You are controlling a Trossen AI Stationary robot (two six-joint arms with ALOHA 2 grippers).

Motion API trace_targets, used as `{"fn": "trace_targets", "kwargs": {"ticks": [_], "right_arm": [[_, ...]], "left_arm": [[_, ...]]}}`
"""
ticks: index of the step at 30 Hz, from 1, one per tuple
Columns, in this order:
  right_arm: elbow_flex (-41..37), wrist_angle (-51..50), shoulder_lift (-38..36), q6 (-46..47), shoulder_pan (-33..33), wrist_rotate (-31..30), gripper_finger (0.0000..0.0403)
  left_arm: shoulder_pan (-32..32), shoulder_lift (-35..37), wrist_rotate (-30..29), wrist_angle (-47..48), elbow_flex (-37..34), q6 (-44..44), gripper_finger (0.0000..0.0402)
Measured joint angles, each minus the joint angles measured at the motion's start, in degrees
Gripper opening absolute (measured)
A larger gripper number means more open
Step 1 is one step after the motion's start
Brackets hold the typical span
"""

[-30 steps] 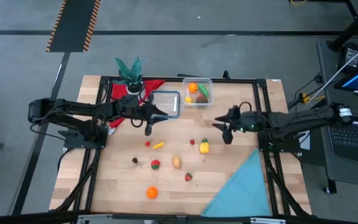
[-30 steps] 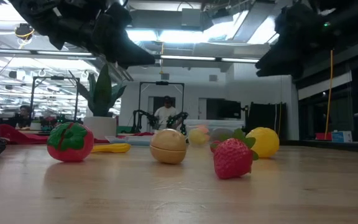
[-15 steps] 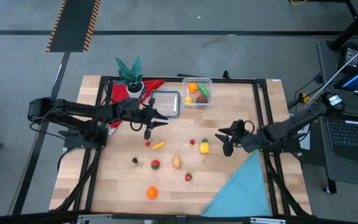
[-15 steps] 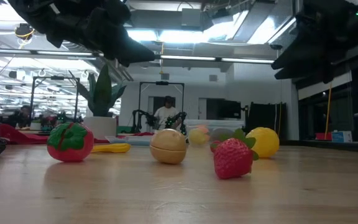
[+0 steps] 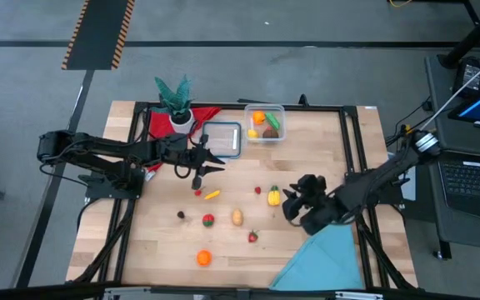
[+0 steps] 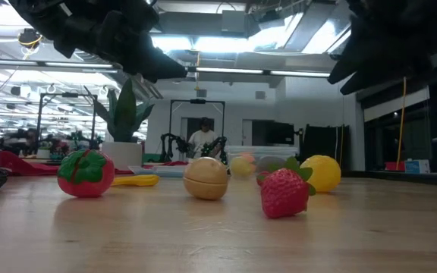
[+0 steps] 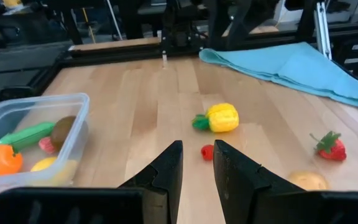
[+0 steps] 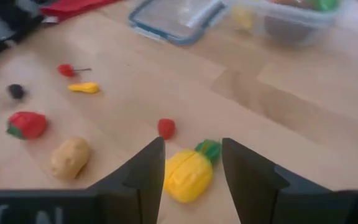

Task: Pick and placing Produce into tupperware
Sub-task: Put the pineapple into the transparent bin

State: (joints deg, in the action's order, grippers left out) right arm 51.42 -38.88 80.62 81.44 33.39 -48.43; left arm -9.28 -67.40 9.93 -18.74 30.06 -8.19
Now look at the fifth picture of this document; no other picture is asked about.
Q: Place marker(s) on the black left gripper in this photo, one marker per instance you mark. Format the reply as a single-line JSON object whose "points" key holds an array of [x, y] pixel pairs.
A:
{"points": [[177, 152]]}

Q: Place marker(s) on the small yellow toy banana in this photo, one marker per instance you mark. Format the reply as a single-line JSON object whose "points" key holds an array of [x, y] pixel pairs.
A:
{"points": [[213, 194]]}

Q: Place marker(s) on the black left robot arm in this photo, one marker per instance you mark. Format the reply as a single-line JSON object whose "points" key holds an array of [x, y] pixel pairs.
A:
{"points": [[98, 148]]}

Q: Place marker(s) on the red toy strawberry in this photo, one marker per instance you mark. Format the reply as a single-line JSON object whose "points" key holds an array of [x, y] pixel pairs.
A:
{"points": [[253, 237]]}

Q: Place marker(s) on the black desk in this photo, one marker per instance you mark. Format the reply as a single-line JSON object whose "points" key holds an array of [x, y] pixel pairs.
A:
{"points": [[473, 233]]}

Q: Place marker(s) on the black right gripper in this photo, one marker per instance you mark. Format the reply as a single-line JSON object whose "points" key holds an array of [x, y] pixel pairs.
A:
{"points": [[319, 198]]}

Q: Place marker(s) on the pale box beside table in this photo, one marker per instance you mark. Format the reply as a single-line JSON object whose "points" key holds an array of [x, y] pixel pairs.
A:
{"points": [[411, 193]]}

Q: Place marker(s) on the red cloth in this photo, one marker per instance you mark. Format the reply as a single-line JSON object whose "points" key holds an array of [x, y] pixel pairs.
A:
{"points": [[161, 125]]}

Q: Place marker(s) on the red toy raspberry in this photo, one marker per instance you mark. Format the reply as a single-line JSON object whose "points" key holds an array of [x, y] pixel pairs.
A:
{"points": [[257, 190]]}

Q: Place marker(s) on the black aluminium table frame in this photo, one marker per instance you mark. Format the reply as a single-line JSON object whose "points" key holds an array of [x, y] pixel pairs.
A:
{"points": [[345, 146]]}

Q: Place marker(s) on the yellow toy lemon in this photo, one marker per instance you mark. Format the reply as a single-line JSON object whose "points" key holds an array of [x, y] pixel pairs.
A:
{"points": [[252, 133]]}

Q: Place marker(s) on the brown toy kiwi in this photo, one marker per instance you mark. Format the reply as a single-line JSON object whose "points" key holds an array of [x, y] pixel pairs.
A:
{"points": [[270, 133]]}

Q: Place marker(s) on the red toy cherry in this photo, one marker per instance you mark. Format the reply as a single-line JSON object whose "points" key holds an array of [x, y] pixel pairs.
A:
{"points": [[198, 193]]}

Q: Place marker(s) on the silver bracket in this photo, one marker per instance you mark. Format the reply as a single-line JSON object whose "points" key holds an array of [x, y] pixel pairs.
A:
{"points": [[358, 296], [127, 293]]}

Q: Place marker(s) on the orange toy orange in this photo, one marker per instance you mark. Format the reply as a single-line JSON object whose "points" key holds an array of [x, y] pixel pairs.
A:
{"points": [[203, 258], [258, 118]]}

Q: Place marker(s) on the red toy tomato green top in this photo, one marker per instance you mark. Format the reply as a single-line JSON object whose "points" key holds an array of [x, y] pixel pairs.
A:
{"points": [[208, 220]]}

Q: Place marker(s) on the black power adapter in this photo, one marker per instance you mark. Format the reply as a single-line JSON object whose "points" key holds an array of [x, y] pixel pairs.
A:
{"points": [[469, 75]]}

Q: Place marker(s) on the clear lid with blue rim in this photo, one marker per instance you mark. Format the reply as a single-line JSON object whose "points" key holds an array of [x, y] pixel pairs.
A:
{"points": [[221, 139]]}

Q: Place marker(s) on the black hazard-striped floor mat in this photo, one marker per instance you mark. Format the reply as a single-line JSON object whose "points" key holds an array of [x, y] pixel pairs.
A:
{"points": [[98, 33]]}

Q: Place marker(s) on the teal folded cloth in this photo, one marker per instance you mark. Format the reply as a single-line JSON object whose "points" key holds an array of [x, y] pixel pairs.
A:
{"points": [[327, 262]]}

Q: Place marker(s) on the clear plastic tupperware container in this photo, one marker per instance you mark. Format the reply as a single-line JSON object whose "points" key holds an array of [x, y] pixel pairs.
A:
{"points": [[248, 109]]}

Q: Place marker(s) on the green toy cucumber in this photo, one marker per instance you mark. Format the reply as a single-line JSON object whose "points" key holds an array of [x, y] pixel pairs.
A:
{"points": [[272, 121]]}

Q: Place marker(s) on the tan toy potato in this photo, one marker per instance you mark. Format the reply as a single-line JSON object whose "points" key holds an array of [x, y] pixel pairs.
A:
{"points": [[236, 217]]}

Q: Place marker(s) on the black diagonal post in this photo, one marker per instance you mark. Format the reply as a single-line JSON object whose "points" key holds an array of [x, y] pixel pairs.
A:
{"points": [[473, 39]]}

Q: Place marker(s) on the artificial plant in white pot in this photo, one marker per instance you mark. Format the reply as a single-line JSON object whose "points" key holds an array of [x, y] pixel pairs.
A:
{"points": [[177, 100]]}

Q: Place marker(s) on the black crossbar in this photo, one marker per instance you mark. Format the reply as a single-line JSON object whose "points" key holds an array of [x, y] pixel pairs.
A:
{"points": [[36, 293]]}

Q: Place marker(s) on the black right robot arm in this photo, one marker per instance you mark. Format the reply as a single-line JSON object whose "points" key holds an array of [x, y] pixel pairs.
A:
{"points": [[381, 175]]}

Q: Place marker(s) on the grey laptop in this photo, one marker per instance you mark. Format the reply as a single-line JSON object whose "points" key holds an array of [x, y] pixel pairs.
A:
{"points": [[473, 179]]}

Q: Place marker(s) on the dark toy blackberry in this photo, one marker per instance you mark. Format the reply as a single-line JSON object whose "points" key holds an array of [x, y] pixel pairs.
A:
{"points": [[180, 214]]}

